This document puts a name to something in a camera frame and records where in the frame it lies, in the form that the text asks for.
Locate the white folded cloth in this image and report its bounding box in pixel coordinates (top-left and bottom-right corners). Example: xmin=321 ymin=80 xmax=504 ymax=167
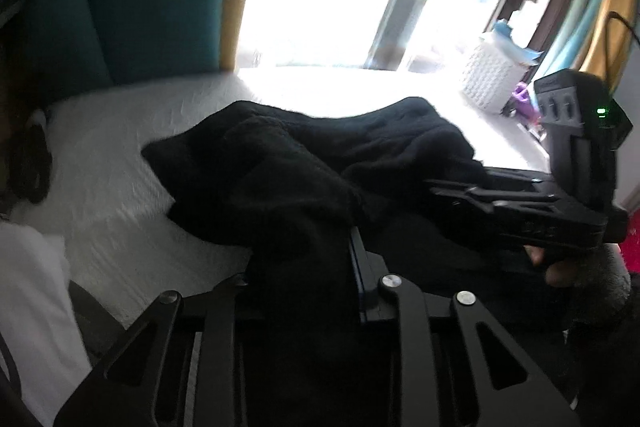
xmin=0 ymin=221 xmax=92 ymax=427

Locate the pink cloth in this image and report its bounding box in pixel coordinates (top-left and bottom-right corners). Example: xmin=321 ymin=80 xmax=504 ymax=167
xmin=619 ymin=211 xmax=640 ymax=274

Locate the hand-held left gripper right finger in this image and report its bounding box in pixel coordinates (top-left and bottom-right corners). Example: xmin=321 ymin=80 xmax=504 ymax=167
xmin=349 ymin=226 xmax=582 ymax=427

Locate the person's right forearm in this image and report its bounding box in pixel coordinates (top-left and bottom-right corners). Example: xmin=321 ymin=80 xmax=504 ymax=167
xmin=564 ymin=252 xmax=632 ymax=335

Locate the blue cloth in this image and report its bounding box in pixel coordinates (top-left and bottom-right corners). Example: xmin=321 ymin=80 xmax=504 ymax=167
xmin=491 ymin=20 xmax=544 ymax=66

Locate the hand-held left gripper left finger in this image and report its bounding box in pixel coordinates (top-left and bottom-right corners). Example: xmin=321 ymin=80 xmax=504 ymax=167
xmin=54 ymin=276 xmax=262 ymax=427

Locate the black garment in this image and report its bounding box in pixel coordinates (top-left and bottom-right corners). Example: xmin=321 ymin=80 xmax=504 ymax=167
xmin=141 ymin=96 xmax=546 ymax=358

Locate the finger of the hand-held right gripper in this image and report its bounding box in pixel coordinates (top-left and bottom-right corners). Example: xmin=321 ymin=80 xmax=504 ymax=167
xmin=424 ymin=179 xmax=502 ymax=219
xmin=481 ymin=167 xmax=552 ymax=196

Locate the black cable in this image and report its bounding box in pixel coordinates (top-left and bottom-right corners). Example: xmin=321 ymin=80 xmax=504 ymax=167
xmin=604 ymin=8 xmax=640 ymax=88

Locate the white woven basket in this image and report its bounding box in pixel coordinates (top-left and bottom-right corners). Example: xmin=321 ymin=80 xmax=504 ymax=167
xmin=460 ymin=36 xmax=534 ymax=116

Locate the person's right hand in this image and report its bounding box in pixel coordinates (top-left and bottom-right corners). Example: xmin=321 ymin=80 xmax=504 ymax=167
xmin=524 ymin=248 xmax=592 ymax=289

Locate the purple cloth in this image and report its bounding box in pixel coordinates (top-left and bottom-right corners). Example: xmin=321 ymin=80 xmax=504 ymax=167
xmin=509 ymin=81 xmax=539 ymax=118

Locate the small black object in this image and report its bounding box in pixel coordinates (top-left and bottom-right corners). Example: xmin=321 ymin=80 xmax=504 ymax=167
xmin=12 ymin=108 xmax=54 ymax=206

